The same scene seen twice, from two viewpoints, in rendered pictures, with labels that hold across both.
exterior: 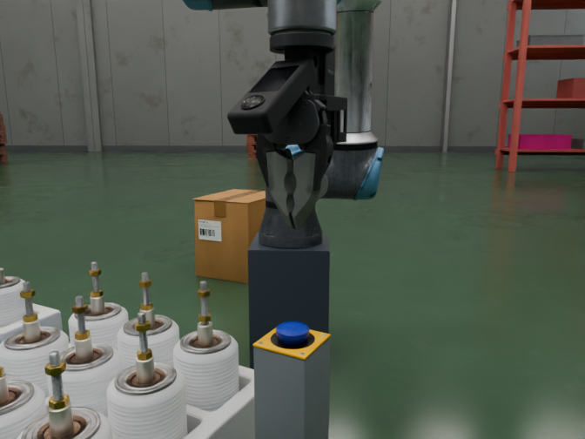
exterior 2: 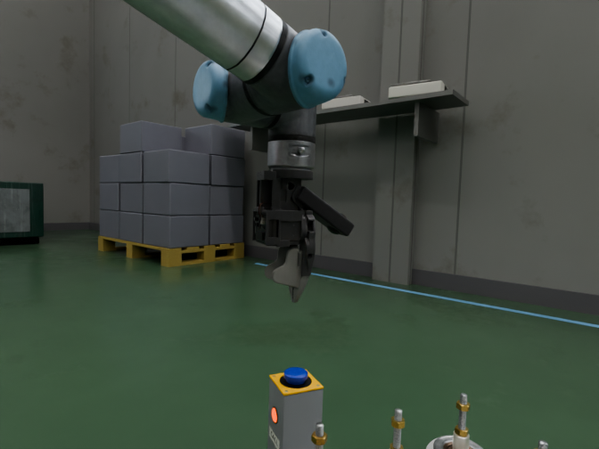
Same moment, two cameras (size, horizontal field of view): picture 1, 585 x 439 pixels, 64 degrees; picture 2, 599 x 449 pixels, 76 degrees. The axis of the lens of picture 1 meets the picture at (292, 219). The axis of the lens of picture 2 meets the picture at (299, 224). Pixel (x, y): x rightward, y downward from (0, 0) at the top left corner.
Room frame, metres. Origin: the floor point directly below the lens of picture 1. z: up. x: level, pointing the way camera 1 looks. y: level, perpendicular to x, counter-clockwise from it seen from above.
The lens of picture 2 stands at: (1.03, 0.37, 0.62)
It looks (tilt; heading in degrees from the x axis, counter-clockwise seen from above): 4 degrees down; 217
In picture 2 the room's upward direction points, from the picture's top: 2 degrees clockwise
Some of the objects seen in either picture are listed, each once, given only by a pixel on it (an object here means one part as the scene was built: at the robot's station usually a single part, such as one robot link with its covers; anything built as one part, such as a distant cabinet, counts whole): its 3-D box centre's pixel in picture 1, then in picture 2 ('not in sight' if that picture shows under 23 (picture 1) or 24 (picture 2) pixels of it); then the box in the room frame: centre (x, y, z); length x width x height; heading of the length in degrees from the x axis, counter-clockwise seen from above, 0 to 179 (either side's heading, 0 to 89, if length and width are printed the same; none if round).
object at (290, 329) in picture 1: (292, 334); (295, 377); (0.53, 0.00, 0.32); 0.04 x 0.04 x 0.02
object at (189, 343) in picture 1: (205, 341); not in sight; (0.65, 0.13, 0.25); 0.08 x 0.08 x 0.01
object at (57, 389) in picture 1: (57, 386); (462, 419); (0.44, 0.24, 0.30); 0.01 x 0.01 x 0.08
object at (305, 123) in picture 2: not in sight; (291, 107); (0.55, -0.01, 0.76); 0.09 x 0.08 x 0.11; 167
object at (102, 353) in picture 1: (84, 357); not in sight; (0.60, 0.29, 0.25); 0.08 x 0.08 x 0.01
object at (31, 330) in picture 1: (31, 330); not in sight; (0.66, 0.39, 0.26); 0.02 x 0.02 x 0.03
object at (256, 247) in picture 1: (290, 300); not in sight; (1.08, 0.01, 0.15); 0.18 x 0.18 x 0.30; 88
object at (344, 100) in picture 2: not in sight; (348, 105); (-1.60, -1.17, 1.36); 0.35 x 0.34 x 0.09; 88
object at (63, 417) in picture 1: (61, 419); (460, 444); (0.44, 0.24, 0.26); 0.02 x 0.02 x 0.03
